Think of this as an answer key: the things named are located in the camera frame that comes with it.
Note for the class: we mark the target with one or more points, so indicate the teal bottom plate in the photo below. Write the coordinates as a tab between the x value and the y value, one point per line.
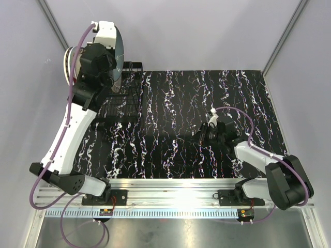
119	57

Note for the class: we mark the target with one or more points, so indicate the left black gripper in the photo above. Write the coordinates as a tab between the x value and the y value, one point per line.
110	51

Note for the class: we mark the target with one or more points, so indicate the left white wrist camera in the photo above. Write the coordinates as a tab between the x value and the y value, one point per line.
106	34

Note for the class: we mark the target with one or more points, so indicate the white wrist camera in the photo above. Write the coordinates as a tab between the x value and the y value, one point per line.
212	118
106	34

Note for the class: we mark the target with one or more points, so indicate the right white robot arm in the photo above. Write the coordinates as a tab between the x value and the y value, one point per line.
286	183

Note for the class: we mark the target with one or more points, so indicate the white slotted cable duct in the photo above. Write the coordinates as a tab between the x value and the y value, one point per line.
145	213

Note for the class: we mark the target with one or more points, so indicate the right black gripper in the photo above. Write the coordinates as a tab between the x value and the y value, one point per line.
202	131

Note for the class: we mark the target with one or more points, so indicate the right aluminium frame post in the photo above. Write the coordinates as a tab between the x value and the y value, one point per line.
285	35

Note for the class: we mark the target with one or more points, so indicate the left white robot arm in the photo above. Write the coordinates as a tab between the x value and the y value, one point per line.
56	168

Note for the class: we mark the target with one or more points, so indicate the black marble pattern mat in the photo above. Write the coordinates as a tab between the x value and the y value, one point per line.
173	106

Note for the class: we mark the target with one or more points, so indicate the aluminium frame post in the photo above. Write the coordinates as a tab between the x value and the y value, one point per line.
285	35
46	10

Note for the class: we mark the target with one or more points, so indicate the aluminium mounting rail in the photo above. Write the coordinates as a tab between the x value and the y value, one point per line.
179	194

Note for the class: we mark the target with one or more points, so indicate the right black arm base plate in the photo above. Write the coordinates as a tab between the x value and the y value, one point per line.
227	199

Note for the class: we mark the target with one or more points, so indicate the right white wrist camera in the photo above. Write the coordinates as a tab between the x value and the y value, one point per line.
212	118

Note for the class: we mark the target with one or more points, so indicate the white plate watermelon pattern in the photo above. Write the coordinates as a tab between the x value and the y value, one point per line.
70	55

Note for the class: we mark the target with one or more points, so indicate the black wire dish rack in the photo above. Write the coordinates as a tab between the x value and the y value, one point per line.
124	105

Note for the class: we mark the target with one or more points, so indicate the left aluminium frame post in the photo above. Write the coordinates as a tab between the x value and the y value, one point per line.
46	10

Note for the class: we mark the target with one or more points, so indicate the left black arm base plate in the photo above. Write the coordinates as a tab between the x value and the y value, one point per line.
108	198

